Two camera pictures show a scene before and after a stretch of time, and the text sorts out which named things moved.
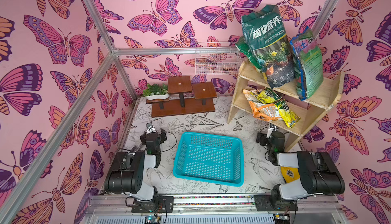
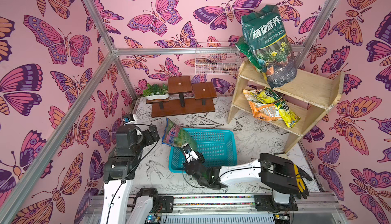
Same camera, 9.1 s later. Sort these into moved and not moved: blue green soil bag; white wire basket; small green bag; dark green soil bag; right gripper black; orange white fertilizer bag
Moved: blue green soil bag; right gripper black
Not moved: small green bag; orange white fertilizer bag; white wire basket; dark green soil bag
